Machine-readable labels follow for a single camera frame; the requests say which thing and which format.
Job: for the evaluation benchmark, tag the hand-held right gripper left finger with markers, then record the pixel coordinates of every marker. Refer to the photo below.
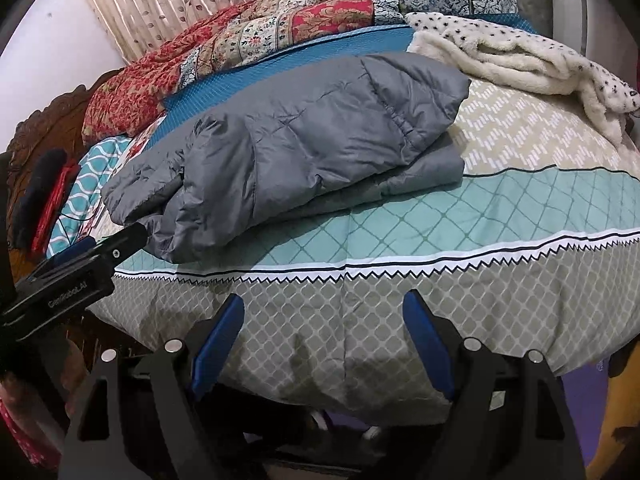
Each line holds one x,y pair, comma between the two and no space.
220,340

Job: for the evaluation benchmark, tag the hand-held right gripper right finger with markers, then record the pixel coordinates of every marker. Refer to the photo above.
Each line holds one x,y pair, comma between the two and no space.
427,340

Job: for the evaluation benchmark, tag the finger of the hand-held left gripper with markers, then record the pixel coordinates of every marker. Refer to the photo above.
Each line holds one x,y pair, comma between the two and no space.
72,254
125,242

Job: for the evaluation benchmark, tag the grey puffer jacket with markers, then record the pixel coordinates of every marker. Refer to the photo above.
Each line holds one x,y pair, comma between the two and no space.
300,135

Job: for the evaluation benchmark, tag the red folded cloth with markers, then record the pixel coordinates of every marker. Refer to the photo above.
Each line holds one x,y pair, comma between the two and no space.
55,205

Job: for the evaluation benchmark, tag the teal white patterned pillow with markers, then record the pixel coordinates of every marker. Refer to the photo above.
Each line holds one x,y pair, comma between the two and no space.
95,170

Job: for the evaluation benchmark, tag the navy folded cloth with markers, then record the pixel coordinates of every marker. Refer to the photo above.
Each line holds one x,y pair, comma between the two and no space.
42,180

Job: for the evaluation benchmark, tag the beige and teal bed sheet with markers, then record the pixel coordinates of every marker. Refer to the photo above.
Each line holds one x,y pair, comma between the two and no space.
400,240

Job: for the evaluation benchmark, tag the carved wooden headboard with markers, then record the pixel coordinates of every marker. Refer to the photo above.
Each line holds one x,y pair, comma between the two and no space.
50,125

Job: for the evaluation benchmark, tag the person's red patterned clothing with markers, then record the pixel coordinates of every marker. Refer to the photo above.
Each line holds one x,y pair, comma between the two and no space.
22,425

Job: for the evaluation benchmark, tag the red patchwork quilt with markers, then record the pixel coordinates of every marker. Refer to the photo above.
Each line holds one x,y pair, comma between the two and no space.
240,30

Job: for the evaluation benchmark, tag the teal mat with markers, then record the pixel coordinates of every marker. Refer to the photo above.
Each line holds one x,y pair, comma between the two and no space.
300,50

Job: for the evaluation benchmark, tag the cream dotted fleece blanket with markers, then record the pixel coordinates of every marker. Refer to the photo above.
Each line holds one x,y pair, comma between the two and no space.
525,60

